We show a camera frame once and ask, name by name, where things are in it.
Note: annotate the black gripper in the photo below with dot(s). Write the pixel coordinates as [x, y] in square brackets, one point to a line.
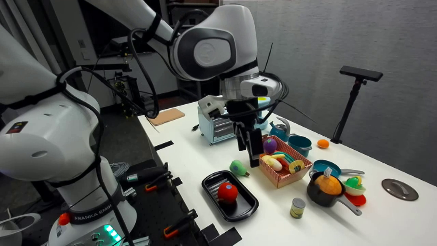
[247, 114]

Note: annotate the orange plush vegetable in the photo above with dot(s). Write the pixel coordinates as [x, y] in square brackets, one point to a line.
[329, 185]

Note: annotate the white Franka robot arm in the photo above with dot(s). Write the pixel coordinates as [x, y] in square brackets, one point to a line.
[46, 137]

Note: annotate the green plush vegetable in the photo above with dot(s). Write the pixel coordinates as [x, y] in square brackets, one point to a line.
[238, 168]

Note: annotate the teal toy pot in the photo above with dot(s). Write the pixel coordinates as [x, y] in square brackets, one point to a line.
[301, 145]

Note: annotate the red plush tomato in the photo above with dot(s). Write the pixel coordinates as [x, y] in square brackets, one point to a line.
[228, 192]

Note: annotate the dark grey toy pot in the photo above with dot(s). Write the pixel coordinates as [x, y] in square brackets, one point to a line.
[319, 198]

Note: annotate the purple toy eggplant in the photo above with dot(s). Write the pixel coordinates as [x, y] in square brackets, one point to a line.
[271, 145]

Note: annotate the yellow toy corn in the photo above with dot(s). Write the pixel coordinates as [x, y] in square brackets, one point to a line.
[274, 163]

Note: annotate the teal toy kettle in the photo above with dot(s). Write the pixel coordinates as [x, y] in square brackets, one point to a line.
[281, 131]

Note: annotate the light blue toaster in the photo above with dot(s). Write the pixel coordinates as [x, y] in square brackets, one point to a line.
[219, 125]

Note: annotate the striped toy food piece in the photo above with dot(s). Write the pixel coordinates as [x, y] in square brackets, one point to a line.
[286, 159]

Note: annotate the round yellow toy slice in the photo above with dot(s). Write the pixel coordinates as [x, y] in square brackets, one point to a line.
[297, 167]

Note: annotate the black grill tray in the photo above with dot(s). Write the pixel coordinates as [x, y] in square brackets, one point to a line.
[241, 207]

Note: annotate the small orange toy fruit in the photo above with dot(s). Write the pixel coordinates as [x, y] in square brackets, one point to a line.
[323, 144]

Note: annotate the blue bowl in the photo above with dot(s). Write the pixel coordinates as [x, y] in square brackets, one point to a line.
[324, 164]

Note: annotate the brown cardboard piece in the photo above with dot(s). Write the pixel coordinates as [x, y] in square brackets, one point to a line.
[166, 116]

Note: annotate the long black tape strip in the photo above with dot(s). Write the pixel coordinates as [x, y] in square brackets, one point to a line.
[226, 238]

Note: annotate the short black tape strip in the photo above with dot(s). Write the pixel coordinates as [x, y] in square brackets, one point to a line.
[208, 233]

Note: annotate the green white toy food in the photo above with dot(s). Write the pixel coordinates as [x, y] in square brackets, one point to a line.
[355, 185]

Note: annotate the red emergency stop button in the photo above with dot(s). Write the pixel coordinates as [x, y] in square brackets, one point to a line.
[65, 219]

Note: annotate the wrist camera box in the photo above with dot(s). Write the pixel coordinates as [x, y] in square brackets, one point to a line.
[256, 86]

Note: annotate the black camera on stand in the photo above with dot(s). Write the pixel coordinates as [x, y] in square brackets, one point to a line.
[360, 75]

